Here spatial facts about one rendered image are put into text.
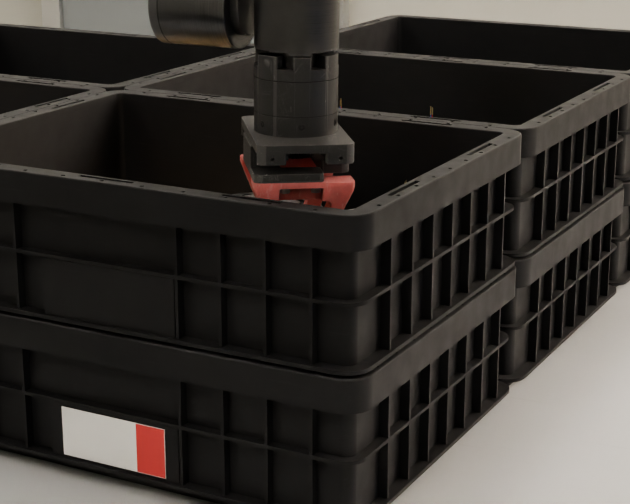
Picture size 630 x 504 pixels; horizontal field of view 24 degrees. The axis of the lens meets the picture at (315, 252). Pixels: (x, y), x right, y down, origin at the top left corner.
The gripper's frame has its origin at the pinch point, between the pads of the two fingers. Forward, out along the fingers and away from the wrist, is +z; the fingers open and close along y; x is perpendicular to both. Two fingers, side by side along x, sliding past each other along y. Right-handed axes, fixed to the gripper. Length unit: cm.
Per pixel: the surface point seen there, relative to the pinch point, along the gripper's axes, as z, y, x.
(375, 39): -4, -77, 21
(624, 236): 11, -39, 39
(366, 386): 5.8, 10.2, 3.3
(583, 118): -4.6, -23.9, 28.9
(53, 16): 34, -396, -25
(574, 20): 25, -309, 126
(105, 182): -5.6, -0.5, -13.0
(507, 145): -5.7, -8.9, 17.7
